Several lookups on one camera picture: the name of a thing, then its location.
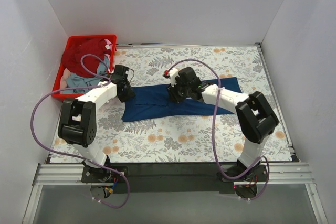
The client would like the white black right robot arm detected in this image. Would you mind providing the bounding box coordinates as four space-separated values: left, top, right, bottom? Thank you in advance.
163 67 279 181

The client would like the dark red t-shirt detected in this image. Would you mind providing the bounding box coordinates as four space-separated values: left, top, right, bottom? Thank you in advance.
61 38 108 78

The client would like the light blue t-shirt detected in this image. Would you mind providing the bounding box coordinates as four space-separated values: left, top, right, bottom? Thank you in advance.
60 55 110 94

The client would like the aluminium frame rail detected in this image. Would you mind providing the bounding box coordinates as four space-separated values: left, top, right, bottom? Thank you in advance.
23 162 328 223

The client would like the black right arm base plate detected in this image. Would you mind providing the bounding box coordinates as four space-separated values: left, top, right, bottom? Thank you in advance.
221 163 268 182

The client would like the floral patterned table mat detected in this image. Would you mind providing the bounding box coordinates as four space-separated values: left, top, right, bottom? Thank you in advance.
49 46 293 164

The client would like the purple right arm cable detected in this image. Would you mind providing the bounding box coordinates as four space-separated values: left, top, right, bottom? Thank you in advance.
167 59 269 201

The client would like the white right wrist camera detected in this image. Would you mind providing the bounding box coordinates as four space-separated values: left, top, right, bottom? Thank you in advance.
163 68 179 87

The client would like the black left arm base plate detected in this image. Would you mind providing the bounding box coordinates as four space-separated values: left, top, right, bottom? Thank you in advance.
81 165 124 183

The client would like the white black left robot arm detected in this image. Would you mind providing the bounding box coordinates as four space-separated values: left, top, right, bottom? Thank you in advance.
58 65 135 182

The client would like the blue Mickey Mouse t-shirt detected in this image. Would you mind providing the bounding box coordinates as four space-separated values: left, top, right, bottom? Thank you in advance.
121 77 243 123

